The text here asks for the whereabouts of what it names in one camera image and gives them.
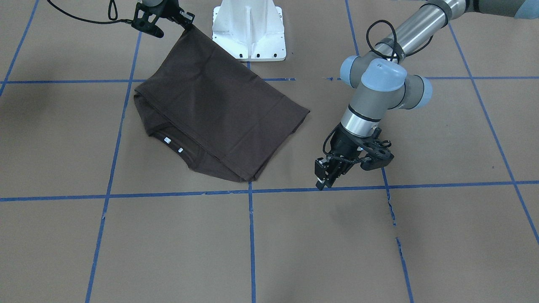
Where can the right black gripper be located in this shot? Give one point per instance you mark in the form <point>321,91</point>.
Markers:
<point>169,8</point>

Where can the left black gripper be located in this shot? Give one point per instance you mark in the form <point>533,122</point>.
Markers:
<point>345,145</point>

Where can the dark brown t-shirt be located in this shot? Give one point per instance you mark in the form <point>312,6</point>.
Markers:
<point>221,118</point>

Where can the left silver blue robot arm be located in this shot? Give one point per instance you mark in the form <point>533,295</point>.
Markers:
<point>382,84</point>

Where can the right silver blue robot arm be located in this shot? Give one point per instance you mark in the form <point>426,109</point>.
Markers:
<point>153,10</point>

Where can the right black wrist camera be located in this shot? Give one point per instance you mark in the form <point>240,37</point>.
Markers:
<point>146,17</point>

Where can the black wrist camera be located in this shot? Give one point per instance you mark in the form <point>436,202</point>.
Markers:
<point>378,153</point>
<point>146,17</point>

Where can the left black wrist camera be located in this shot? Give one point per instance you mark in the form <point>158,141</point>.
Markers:
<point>378,153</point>

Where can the white pedestal column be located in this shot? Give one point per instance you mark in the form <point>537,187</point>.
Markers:
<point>250,30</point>

